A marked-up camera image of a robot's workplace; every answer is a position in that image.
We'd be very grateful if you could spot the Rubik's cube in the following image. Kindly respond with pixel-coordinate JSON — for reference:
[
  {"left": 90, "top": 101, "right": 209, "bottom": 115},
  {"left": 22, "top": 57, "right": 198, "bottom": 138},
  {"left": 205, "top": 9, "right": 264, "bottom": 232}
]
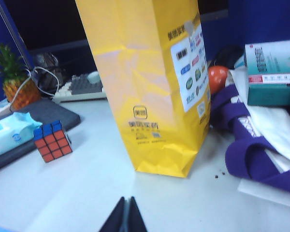
[{"left": 33, "top": 120, "right": 73, "bottom": 163}]

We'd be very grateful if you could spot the white cable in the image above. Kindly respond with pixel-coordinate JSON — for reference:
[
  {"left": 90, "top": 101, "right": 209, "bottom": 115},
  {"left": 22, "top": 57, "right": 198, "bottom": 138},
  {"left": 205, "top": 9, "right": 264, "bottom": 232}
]
[{"left": 11, "top": 67, "right": 61, "bottom": 104}]

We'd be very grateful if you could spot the black rounded object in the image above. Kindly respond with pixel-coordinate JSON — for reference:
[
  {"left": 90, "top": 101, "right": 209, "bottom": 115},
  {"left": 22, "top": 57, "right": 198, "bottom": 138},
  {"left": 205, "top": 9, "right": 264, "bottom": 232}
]
[{"left": 214, "top": 45, "right": 245, "bottom": 70}]

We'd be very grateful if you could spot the blue office partition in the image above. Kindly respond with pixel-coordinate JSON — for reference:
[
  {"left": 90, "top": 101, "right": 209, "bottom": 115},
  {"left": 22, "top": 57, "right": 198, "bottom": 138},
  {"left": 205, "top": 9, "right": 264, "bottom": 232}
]
[{"left": 0, "top": 0, "right": 290, "bottom": 73}]

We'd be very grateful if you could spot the dark grey flat pad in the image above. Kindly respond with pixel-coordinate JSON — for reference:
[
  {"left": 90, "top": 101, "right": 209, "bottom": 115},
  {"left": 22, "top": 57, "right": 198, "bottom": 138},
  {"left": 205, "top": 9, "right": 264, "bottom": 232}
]
[{"left": 0, "top": 98, "right": 82, "bottom": 174}]

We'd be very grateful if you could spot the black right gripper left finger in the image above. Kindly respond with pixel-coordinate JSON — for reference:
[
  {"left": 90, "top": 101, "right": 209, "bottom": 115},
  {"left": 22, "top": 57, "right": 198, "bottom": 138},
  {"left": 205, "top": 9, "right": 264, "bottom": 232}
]
[{"left": 98, "top": 196, "right": 127, "bottom": 232}]

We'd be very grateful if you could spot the toy pineapple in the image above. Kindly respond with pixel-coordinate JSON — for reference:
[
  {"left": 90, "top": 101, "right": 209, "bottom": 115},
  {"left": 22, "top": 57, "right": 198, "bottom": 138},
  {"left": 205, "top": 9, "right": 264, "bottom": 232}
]
[{"left": 0, "top": 43, "right": 42, "bottom": 111}]

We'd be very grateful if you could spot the teal cardboard box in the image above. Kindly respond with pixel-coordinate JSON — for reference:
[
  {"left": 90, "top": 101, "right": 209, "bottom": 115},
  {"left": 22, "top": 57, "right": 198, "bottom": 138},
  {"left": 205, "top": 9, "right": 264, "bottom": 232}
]
[{"left": 243, "top": 40, "right": 290, "bottom": 106}]

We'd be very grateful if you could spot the yellow paper bag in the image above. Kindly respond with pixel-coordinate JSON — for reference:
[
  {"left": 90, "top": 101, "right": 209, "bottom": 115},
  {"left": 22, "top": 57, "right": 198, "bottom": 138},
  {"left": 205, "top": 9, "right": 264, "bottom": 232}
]
[{"left": 74, "top": 0, "right": 211, "bottom": 179}]

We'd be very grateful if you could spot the clear plastic cup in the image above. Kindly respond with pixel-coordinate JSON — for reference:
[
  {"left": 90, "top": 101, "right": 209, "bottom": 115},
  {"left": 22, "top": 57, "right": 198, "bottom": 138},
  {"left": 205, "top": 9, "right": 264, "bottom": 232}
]
[{"left": 36, "top": 52, "right": 64, "bottom": 91}]

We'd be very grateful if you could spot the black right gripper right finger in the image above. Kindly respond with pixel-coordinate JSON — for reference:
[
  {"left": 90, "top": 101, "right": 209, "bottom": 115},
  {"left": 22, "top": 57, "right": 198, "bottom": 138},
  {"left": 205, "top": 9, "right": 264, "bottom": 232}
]
[{"left": 129, "top": 196, "right": 157, "bottom": 232}]

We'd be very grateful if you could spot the grey and white keyboard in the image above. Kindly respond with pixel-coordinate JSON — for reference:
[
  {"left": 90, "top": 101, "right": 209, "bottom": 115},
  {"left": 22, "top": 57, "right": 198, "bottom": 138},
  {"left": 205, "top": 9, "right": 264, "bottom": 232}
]
[{"left": 52, "top": 73, "right": 108, "bottom": 103}]

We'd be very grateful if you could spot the white tape roll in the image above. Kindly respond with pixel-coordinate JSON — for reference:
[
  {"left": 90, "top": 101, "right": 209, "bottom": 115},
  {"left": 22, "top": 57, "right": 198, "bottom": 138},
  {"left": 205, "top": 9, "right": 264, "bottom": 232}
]
[{"left": 87, "top": 71, "right": 101, "bottom": 84}]

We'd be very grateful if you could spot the light blue wet wipes pack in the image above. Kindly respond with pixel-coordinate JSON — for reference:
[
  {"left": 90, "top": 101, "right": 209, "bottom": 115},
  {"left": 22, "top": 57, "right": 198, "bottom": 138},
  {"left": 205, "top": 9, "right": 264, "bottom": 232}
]
[{"left": 0, "top": 112, "right": 43, "bottom": 160}]

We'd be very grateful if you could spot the red orange round fruit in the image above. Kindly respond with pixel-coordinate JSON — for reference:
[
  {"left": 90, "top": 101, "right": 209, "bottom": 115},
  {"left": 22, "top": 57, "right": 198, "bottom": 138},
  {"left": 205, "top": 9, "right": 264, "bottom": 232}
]
[{"left": 207, "top": 65, "right": 230, "bottom": 95}]

